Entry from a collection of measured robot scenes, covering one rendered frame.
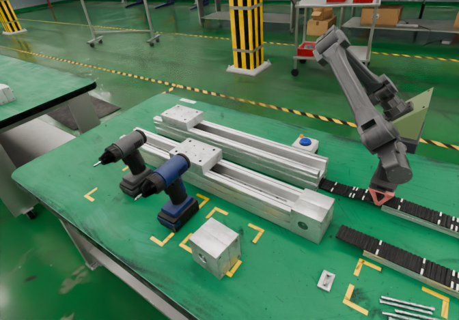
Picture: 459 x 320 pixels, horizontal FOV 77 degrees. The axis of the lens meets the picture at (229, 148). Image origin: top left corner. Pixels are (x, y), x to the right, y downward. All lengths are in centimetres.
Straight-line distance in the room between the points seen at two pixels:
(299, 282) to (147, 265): 42
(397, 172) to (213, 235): 49
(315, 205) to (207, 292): 37
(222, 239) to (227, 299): 14
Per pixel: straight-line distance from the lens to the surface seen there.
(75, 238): 172
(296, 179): 104
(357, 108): 90
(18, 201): 246
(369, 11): 574
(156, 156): 118
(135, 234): 99
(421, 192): 114
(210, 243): 78
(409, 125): 137
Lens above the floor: 149
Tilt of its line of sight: 35 degrees down
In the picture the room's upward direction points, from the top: 6 degrees counter-clockwise
